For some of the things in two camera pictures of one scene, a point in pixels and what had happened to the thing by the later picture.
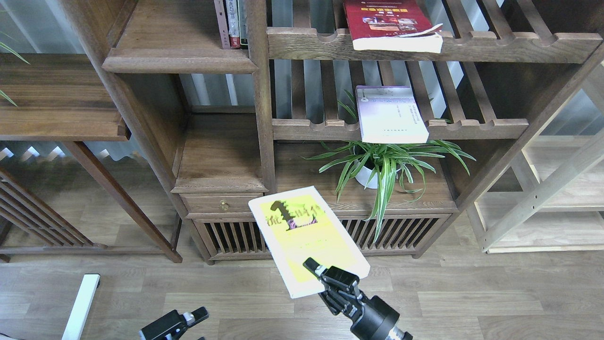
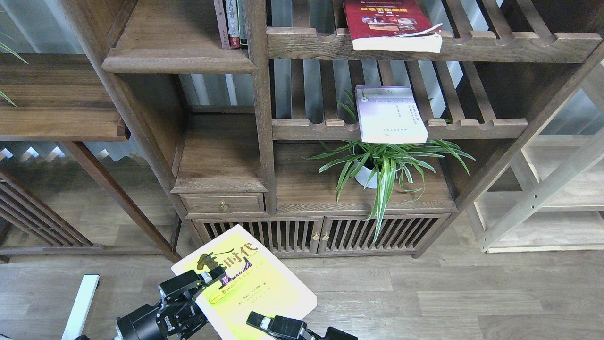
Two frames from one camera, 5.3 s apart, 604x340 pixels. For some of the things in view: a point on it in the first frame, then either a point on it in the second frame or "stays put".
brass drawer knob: x=224 y=205 stays put
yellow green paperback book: x=298 y=225 → x=255 y=282
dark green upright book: x=243 y=13 stays put
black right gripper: x=374 y=318 → x=289 y=328
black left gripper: x=171 y=326 → x=171 y=319
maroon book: x=222 y=24 stays put
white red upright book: x=233 y=24 stays put
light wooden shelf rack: x=550 y=199 stays put
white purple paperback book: x=390 y=114 stays put
